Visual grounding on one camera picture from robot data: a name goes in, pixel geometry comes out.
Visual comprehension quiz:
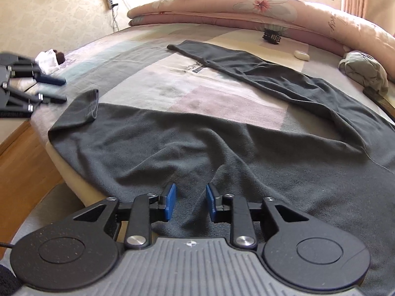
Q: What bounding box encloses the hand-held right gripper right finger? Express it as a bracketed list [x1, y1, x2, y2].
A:
[206, 183, 309, 250]

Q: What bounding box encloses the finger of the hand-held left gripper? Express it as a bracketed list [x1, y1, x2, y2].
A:
[3, 82, 67, 111]
[11, 62, 67, 86]

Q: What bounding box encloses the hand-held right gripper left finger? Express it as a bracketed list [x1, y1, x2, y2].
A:
[73, 183, 177, 250]

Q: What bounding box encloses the small white cloth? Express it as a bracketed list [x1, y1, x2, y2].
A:
[35, 49, 60, 74]

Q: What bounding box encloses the black hair claw clip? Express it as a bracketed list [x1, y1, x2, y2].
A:
[262, 28, 282, 44]

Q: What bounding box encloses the pink floral quilt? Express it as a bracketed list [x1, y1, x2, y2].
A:
[127, 0, 395, 84]

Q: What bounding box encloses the crumpled grey-green cloth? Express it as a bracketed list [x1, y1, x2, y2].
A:
[338, 50, 390, 94]

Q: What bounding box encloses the white wall cable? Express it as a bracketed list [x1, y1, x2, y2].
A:
[77, 0, 130, 33]

